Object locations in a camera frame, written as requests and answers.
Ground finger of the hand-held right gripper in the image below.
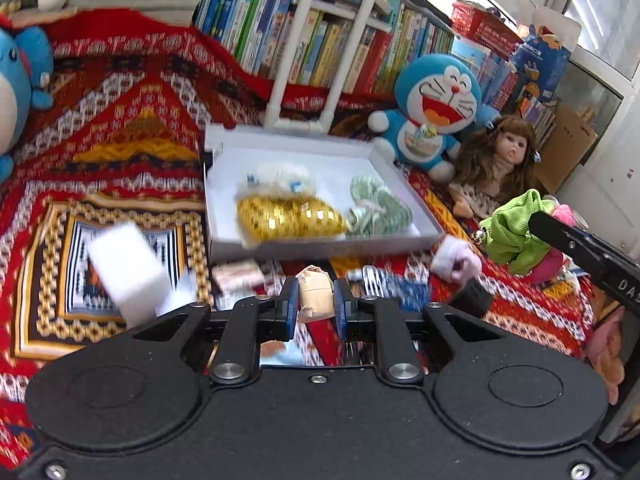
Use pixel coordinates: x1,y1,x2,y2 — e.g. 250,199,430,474
529,211,621,286

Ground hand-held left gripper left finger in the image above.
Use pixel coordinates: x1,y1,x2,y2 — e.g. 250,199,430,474
131,276,301,386

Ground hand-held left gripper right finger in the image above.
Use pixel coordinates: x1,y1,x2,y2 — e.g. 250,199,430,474
333,278,506,386

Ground small beige printed pouch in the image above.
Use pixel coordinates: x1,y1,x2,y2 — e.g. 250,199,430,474
295,265,335,323

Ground green cloth scrunchie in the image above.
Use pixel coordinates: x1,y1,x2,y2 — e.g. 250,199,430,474
478,189,557,277

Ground white cloth pouch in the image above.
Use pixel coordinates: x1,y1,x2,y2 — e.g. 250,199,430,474
211,259,266,293

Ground blue patterned cloth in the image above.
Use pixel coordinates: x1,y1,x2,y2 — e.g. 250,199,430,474
347,265,433,311

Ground gold sequin bow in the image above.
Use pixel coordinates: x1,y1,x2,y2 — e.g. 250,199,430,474
236,195,348,248

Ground green plaid scrunchie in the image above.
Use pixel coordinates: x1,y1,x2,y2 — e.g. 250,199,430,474
346,175,413,236

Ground pale purple fluffy plush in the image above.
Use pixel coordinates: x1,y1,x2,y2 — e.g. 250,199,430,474
431,236,483,283

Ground white fluffy hair accessory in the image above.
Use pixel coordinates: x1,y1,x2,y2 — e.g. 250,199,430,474
239,160,318,201

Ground white shallow cardboard box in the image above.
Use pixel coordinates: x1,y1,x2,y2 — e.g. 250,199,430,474
200,124,445,265

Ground white foam block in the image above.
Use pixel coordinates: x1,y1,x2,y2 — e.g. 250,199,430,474
87,221,177,328

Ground orange plush toy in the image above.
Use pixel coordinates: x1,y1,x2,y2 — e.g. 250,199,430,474
585,305,626,406

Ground brown cardboard box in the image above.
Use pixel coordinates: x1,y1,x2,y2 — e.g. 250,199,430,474
537,102,598,193

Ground brown-haired doll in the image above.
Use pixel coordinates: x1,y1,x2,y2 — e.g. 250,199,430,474
448,115,543,218

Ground small black box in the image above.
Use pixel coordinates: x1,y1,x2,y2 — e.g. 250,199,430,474
450,280,493,318

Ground blue printed carton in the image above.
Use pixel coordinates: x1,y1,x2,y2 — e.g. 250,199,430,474
510,5,583,106

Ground blue cat plush toy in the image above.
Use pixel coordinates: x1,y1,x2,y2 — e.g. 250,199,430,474
368,53,501,181

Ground red plastic basket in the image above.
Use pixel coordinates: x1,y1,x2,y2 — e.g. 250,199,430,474
451,1,523,58

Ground red patterned blanket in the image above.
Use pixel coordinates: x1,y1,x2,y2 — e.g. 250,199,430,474
0,7,608,466

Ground row of upright books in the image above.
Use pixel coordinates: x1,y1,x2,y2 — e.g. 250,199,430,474
192,0,556,126

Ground blue round plush toy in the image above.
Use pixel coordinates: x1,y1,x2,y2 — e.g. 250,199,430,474
0,15,55,183

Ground white pipe frame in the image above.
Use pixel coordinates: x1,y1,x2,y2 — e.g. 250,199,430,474
263,0,391,136

